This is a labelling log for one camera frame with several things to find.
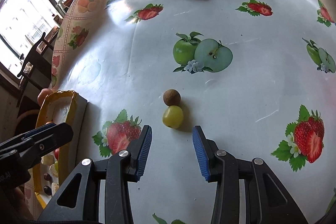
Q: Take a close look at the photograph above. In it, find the dried red date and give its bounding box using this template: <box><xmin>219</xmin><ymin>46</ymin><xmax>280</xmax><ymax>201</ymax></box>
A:
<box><xmin>43</xmin><ymin>173</ymin><xmax>52</xmax><ymax>181</ymax></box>

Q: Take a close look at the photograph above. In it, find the dark purple plum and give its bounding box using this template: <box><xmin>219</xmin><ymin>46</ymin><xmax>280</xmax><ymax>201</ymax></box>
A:
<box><xmin>43</xmin><ymin>185</ymin><xmax>52</xmax><ymax>196</ymax></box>

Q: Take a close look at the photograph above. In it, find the green grape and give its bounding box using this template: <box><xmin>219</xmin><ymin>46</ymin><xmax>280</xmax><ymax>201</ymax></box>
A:
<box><xmin>54</xmin><ymin>161</ymin><xmax>59</xmax><ymax>173</ymax></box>
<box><xmin>162</xmin><ymin>106</ymin><xmax>184</xmax><ymax>129</ymax></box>

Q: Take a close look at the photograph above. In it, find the brown longan fruit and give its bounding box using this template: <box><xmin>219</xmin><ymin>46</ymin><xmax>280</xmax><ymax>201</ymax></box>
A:
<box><xmin>163</xmin><ymin>89</ymin><xmax>181</xmax><ymax>106</ymax></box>

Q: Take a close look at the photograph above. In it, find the yellow-rimmed white foam tray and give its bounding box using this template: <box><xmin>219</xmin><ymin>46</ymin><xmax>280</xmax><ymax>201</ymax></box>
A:
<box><xmin>32</xmin><ymin>90</ymin><xmax>88</xmax><ymax>195</ymax></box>

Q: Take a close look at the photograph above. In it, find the red apple behind tray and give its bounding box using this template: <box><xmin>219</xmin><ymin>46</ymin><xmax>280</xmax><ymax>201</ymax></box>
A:
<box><xmin>37</xmin><ymin>88</ymin><xmax>53</xmax><ymax>106</ymax></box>

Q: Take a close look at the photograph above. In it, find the dark wooden chair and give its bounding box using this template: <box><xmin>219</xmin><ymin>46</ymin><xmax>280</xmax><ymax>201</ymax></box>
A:
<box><xmin>17</xmin><ymin>30</ymin><xmax>59</xmax><ymax>107</ymax></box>

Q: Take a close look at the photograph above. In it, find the fruit-print plastic tablecloth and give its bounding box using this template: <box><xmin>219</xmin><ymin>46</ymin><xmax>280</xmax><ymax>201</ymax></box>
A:
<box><xmin>52</xmin><ymin>0</ymin><xmax>335</xmax><ymax>223</ymax></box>

